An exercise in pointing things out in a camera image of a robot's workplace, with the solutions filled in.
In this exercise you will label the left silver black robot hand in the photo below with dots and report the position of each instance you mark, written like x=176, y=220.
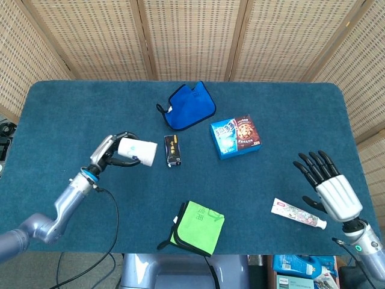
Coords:
x=102, y=149

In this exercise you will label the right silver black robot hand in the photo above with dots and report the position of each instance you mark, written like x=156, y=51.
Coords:
x=337, y=195

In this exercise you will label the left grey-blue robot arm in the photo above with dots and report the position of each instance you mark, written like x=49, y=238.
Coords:
x=69, y=198

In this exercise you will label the white printed toothpaste tube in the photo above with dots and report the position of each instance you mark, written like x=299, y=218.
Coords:
x=294, y=212

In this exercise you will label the woven rattan screen panel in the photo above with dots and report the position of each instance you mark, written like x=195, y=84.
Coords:
x=285, y=39
x=361, y=75
x=374, y=168
x=192, y=39
x=90, y=39
x=24, y=60

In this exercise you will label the small black carton gold print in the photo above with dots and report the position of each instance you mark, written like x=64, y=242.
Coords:
x=172, y=149

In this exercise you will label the blue detergent bottle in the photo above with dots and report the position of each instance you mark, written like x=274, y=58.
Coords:
x=300, y=265

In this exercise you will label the white printed package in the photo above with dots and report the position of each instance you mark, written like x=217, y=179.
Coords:
x=326, y=281

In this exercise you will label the blue cloth black edge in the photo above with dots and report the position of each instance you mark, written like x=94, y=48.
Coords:
x=189, y=108

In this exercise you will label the teal carpet table cover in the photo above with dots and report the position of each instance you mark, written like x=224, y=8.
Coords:
x=240, y=186

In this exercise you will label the teal white appliance box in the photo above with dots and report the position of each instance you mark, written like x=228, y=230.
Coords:
x=294, y=283

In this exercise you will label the black equipment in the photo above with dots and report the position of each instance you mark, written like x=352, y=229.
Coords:
x=4, y=144

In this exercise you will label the blue brown cookie box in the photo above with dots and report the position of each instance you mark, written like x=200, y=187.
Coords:
x=231, y=138

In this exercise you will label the green cloth black edge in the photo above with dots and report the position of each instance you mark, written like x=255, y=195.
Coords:
x=198, y=231

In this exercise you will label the grey-blue robot torso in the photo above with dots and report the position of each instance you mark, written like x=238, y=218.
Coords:
x=168, y=271

